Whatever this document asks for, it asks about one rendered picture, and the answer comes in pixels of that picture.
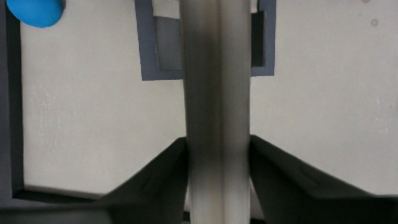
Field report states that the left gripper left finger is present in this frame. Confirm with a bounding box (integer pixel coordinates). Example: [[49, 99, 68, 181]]
[[0, 137, 188, 224]]

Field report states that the grey rack with two cradles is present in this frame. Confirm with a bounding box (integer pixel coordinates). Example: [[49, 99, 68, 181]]
[[134, 0, 277, 81]]

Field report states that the blue egg-shaped object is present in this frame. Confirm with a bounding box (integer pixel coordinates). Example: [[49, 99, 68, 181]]
[[6, 0, 63, 28]]

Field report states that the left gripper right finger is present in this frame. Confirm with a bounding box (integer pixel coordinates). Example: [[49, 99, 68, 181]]
[[250, 134, 398, 224]]

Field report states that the grey metal bar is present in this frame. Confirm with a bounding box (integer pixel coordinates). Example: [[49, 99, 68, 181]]
[[179, 0, 251, 224]]

